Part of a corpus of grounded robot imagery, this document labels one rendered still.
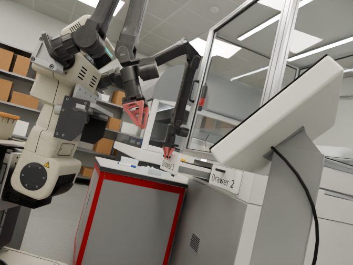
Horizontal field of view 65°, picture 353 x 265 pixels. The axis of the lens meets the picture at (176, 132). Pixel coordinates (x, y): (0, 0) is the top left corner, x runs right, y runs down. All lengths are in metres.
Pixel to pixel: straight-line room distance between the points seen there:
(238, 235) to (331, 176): 0.57
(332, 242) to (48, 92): 1.50
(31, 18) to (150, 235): 4.80
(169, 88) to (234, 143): 1.97
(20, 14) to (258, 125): 5.56
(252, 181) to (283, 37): 0.69
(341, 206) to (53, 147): 1.39
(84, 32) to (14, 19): 4.93
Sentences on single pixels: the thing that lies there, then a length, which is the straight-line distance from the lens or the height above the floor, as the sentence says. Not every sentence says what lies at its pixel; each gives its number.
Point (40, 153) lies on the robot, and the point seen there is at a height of 0.81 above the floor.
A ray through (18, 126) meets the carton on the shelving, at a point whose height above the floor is 0.75.
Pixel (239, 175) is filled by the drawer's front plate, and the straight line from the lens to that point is 1.38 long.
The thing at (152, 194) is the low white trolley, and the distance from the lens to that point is 1.83.
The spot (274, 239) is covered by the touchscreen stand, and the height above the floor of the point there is 0.78.
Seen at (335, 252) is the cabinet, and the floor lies 0.65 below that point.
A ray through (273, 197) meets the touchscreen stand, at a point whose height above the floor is 0.88.
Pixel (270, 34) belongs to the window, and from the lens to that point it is 1.61.
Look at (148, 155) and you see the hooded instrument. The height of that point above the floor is 0.87.
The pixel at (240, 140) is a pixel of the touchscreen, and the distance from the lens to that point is 0.62.
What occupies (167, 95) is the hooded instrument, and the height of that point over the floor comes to 1.43.
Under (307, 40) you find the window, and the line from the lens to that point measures 1.57.
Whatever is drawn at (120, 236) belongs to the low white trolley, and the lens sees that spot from 1.86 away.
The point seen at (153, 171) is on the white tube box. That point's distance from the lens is 1.91.
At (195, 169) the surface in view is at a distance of 1.63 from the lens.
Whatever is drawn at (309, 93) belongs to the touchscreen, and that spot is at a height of 1.11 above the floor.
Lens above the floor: 0.93
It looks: 4 degrees up
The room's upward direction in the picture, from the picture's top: 14 degrees clockwise
